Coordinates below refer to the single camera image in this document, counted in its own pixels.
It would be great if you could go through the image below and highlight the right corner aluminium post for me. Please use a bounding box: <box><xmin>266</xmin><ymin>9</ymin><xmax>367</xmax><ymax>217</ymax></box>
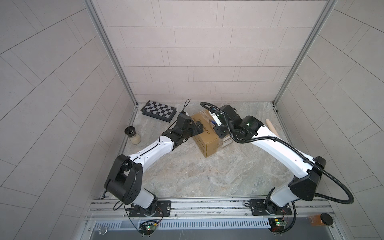
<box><xmin>273</xmin><ymin>0</ymin><xmax>338</xmax><ymax>108</ymax></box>

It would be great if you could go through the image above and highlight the aluminium front rail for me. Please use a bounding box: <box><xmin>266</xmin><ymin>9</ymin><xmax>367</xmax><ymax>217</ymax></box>
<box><xmin>75</xmin><ymin>196</ymin><xmax>347</xmax><ymax>240</ymax></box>

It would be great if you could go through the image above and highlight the right green circuit board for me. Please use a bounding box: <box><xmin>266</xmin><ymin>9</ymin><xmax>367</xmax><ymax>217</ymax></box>
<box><xmin>268</xmin><ymin>218</ymin><xmax>288</xmax><ymax>233</ymax></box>

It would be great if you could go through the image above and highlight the brown jar black lid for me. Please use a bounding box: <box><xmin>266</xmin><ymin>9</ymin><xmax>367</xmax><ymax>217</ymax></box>
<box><xmin>309</xmin><ymin>213</ymin><xmax>334</xmax><ymax>227</ymax></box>

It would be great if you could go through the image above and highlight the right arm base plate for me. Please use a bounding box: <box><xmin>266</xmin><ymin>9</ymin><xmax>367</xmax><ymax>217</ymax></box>
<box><xmin>244</xmin><ymin>199</ymin><xmax>293</xmax><ymax>216</ymax></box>

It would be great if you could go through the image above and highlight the green circuit board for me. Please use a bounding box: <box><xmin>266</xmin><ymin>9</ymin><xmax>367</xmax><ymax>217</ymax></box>
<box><xmin>139</xmin><ymin>220</ymin><xmax>159</xmax><ymax>236</ymax></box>
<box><xmin>268</xmin><ymin>218</ymin><xmax>288</xmax><ymax>233</ymax></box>

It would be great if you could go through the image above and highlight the metal ring hook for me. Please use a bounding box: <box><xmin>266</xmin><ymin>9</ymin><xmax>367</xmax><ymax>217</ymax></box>
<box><xmin>97</xmin><ymin>226</ymin><xmax>108</xmax><ymax>236</ymax></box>

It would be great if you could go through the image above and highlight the glass jar black lid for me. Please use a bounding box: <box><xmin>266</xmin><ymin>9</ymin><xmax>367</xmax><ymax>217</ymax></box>
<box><xmin>125</xmin><ymin>126</ymin><xmax>141</xmax><ymax>145</ymax></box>

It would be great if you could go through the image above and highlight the brown cardboard express box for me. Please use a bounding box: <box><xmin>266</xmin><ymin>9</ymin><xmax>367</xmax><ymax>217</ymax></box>
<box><xmin>192</xmin><ymin>110</ymin><xmax>233</xmax><ymax>158</ymax></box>

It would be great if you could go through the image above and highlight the corner aluminium post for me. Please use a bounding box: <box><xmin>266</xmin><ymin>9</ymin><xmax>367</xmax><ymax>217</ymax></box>
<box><xmin>273</xmin><ymin>0</ymin><xmax>338</xmax><ymax>108</ymax></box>
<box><xmin>84</xmin><ymin>0</ymin><xmax>139</xmax><ymax>108</ymax></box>

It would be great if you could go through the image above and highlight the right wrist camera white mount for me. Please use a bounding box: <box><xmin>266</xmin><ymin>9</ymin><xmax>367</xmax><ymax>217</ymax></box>
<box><xmin>211</xmin><ymin>113</ymin><xmax>222</xmax><ymax>126</ymax></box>

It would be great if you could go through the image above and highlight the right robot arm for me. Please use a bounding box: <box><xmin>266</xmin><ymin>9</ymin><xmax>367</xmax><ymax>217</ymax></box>
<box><xmin>210</xmin><ymin>105</ymin><xmax>322</xmax><ymax>215</ymax></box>

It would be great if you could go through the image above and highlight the wooden rolling pin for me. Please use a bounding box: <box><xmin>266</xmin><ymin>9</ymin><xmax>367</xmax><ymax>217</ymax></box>
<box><xmin>266</xmin><ymin>119</ymin><xmax>280</xmax><ymax>138</ymax></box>

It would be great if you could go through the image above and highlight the left corner aluminium post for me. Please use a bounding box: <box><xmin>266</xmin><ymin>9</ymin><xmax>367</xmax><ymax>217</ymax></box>
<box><xmin>84</xmin><ymin>0</ymin><xmax>139</xmax><ymax>108</ymax></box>

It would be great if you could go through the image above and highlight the black white chessboard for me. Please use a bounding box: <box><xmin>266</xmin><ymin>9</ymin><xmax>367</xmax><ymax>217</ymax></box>
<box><xmin>141</xmin><ymin>101</ymin><xmax>177</xmax><ymax>123</ymax></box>

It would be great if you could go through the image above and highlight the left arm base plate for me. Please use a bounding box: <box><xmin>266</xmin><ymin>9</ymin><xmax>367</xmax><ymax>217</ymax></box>
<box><xmin>127</xmin><ymin>199</ymin><xmax>172</xmax><ymax>217</ymax></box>

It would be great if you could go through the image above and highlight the black corrugated cable conduit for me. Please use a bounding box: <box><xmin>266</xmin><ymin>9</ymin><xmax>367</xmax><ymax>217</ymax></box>
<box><xmin>199</xmin><ymin>101</ymin><xmax>355</xmax><ymax>205</ymax></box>

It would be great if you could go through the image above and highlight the left green circuit board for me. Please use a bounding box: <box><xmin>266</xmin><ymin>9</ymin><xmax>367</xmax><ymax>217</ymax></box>
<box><xmin>139</xmin><ymin>220</ymin><xmax>159</xmax><ymax>236</ymax></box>

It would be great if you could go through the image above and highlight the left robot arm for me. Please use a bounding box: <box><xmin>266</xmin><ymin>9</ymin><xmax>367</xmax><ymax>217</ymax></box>
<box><xmin>105</xmin><ymin>113</ymin><xmax>204</xmax><ymax>215</ymax></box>

